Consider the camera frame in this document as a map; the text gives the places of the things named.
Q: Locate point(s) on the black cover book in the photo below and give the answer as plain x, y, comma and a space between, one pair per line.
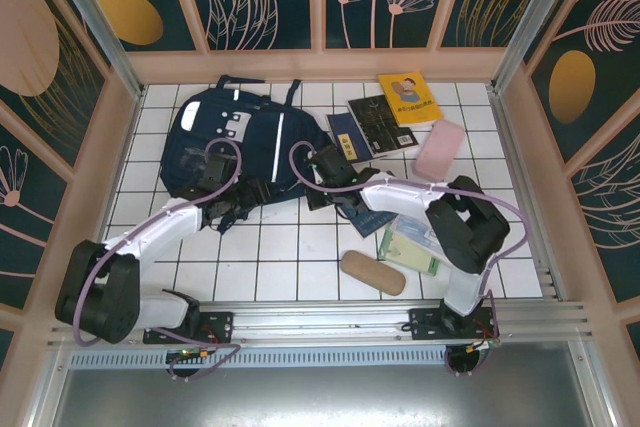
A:
380, 127

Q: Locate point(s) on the navy blue backpack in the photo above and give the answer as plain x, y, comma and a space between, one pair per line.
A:
260, 137

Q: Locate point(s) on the yellow cartoon cover book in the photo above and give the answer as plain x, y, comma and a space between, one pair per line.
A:
410, 97

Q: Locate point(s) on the pink pencil case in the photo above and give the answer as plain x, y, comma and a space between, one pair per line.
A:
437, 149

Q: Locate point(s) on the brown glasses case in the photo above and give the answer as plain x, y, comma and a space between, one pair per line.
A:
372, 272

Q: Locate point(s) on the green white tissue pack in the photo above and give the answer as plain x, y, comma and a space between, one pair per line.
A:
405, 254

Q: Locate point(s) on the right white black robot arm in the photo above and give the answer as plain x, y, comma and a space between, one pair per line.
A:
395, 197

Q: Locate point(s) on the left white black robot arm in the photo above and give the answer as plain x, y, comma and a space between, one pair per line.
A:
165, 227

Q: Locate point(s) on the grey metal sheet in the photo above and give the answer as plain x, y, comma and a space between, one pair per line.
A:
320, 397

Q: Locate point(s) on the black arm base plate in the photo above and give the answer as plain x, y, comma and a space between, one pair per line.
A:
425, 324
222, 322

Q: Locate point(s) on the aluminium mounting rail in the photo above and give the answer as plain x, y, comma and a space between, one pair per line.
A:
320, 319

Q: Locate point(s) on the aluminium side rail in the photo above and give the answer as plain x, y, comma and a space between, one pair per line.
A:
511, 147

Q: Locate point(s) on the aluminium corner post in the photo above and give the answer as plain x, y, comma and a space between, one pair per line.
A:
100, 32
530, 12

